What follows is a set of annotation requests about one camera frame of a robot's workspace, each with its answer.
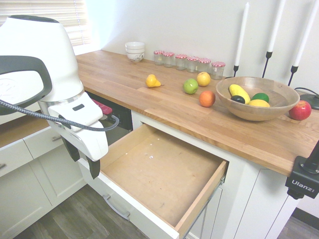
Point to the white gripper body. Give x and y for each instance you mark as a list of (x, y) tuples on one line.
[(84, 129)]

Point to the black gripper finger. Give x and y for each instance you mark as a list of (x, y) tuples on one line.
[(94, 169), (72, 152)]

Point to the wooden drawer with white front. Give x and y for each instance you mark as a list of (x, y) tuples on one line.
[(162, 169)]

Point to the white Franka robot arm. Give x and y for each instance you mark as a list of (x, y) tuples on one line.
[(37, 49)]

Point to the white cabinet holding the drawer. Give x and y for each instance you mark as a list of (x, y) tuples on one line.
[(251, 194)]

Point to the red dish towel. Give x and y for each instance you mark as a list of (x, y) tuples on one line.
[(106, 109)]

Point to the black dishwasher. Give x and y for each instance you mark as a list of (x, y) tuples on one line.
[(122, 119)]

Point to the white cabinet with panel doors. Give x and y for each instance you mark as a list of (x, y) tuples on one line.
[(27, 189)]

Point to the yellow toy pear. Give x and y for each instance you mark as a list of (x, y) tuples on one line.
[(152, 81)]

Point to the white bowl with floral print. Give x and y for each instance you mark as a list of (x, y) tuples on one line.
[(135, 57)]

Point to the plain white bowl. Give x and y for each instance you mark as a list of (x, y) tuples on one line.
[(134, 45), (134, 52)]

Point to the glass jar red checkered lid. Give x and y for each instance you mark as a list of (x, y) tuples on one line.
[(168, 60), (158, 58), (205, 66), (218, 71), (181, 63), (192, 65)]

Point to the green toy apple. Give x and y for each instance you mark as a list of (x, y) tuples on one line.
[(190, 86)]

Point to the white window blind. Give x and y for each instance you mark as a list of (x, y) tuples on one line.
[(49, 8)]

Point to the orange toy peach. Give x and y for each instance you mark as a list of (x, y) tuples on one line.
[(207, 98)]

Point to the yellow toy apple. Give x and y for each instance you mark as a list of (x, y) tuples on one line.
[(204, 79)]

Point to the black toy fruit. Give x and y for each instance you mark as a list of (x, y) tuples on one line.
[(238, 99)]

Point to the yellow toy banana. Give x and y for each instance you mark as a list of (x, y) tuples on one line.
[(239, 92)]

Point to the black candle holder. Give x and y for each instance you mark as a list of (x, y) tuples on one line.
[(268, 56), (294, 70), (235, 69)]

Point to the large wooden bowl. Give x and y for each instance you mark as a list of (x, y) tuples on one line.
[(259, 113)]

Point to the yellow toy lemon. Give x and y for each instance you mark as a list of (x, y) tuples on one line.
[(258, 103)]

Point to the green toy lime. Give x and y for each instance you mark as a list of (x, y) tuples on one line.
[(260, 96)]

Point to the tall white candle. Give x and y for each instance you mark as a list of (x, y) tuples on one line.
[(276, 26), (306, 33), (242, 35)]

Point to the red toy apple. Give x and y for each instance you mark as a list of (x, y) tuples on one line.
[(300, 110)]

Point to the black round base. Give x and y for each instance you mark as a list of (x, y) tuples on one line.
[(313, 101)]

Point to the black Ulanzi camera clamp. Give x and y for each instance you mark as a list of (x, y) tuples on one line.
[(301, 178)]

